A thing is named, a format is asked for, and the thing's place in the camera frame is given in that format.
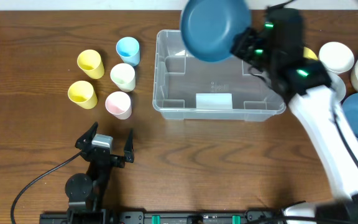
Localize yellow plastic cup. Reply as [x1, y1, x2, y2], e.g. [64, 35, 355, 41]
[77, 49, 105, 79]
[68, 80, 98, 110]

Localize blue plastic cup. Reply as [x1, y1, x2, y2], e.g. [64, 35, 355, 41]
[116, 37, 140, 67]

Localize dark blue large bowl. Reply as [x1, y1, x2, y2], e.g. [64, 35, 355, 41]
[180, 0, 252, 62]

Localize yellow small bowl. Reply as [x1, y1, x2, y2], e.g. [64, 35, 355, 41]
[303, 47, 318, 60]

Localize pale green plastic cup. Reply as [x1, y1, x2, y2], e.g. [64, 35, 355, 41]
[110, 63, 135, 92]

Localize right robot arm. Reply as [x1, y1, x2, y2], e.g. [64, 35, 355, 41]
[231, 3, 358, 223]

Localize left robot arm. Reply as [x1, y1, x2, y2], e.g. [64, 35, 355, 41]
[64, 123, 134, 224]

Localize clear plastic storage container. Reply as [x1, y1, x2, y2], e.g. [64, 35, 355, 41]
[152, 30, 286, 121]

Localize white small bowl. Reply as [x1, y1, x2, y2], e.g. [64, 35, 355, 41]
[318, 42, 355, 75]

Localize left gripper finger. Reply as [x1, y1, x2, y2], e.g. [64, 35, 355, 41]
[124, 129, 134, 163]
[75, 122, 98, 151]

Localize yellow plastic cup lower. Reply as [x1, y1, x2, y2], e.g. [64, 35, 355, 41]
[68, 80, 98, 110]

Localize pink plastic cup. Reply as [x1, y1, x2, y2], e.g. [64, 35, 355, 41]
[105, 91, 132, 120]

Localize grey small bowl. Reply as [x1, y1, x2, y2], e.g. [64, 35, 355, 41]
[328, 72, 346, 101]

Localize yellow plastic cup upper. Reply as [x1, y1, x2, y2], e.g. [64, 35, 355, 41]
[77, 49, 105, 79]

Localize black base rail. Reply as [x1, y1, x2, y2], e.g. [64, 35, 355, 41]
[39, 210, 280, 224]

